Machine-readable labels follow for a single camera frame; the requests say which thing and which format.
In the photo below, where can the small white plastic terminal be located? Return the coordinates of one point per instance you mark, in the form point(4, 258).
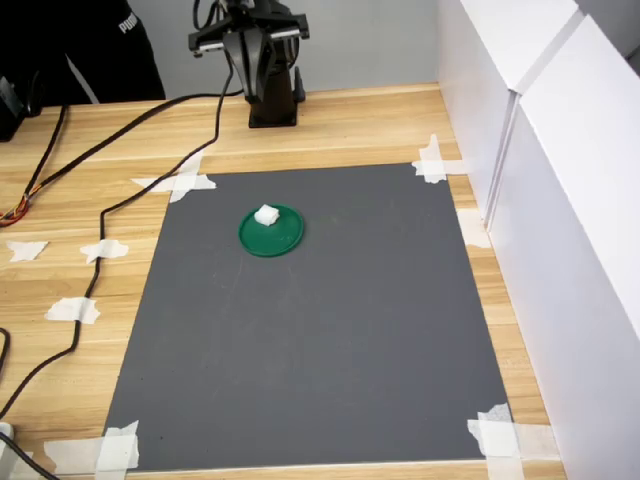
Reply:
point(266, 215)

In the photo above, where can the round green lid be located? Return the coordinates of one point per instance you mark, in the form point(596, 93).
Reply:
point(272, 240)

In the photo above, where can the white tape patch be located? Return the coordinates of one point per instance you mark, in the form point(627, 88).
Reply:
point(497, 440)
point(182, 182)
point(432, 167)
point(117, 450)
point(475, 230)

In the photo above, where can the person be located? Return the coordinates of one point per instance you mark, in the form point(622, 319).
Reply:
point(85, 50)

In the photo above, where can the white partition panel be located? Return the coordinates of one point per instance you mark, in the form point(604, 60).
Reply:
point(575, 250)
point(480, 100)

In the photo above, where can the black box device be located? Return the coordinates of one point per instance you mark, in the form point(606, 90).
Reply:
point(10, 110)

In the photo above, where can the loose white tape piece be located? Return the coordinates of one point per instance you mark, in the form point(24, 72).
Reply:
point(27, 250)

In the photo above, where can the dark grey mat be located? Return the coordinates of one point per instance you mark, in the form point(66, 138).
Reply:
point(310, 350)

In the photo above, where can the white power strip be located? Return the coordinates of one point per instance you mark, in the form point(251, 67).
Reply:
point(5, 435)

